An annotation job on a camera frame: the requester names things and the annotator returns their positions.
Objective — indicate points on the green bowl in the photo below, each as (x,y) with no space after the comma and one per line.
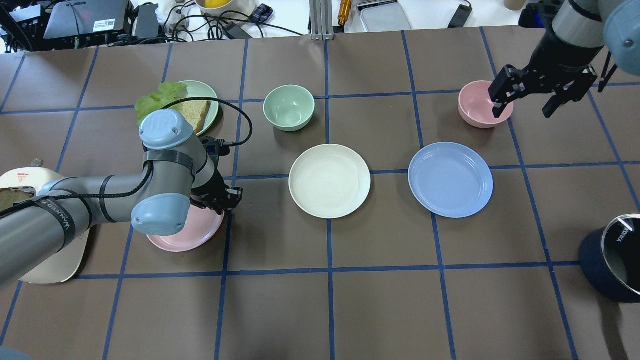
(289,108)

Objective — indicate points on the pink bowl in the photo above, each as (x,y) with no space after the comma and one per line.
(476,108)

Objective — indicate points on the cream white plate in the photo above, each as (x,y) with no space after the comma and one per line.
(329,181)

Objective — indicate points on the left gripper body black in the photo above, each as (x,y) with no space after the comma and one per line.
(214,189)

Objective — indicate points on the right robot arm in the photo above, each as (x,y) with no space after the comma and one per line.
(575,33)

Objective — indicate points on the white toaster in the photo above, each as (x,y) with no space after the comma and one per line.
(32,242)

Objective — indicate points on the dark blue saucepan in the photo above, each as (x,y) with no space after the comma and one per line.
(610,259)

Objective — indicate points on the blue plate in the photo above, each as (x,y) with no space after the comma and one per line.
(450,179)

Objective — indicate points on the bread slice on plate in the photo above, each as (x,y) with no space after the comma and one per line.
(195,112)

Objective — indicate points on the black power adapter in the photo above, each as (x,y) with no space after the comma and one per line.
(461,16)

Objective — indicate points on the green lettuce leaf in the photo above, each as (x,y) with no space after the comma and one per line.
(166,93)

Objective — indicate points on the kitchen scale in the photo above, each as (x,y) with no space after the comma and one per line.
(383,16)

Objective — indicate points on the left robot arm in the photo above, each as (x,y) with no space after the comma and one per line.
(178,171)

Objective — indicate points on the green plate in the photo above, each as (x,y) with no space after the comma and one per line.
(200,91)

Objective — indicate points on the toast slice in toaster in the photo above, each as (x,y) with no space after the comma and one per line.
(10,197)

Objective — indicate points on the white bowl with toys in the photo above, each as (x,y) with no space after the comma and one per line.
(227,8)

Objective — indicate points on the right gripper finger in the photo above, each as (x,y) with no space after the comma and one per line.
(562,95)
(506,87)

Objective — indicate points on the pink plate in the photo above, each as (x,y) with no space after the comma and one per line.
(201,225)

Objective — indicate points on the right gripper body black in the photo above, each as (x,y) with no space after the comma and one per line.
(551,58)

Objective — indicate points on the aluminium frame post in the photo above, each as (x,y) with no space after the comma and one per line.
(321,20)

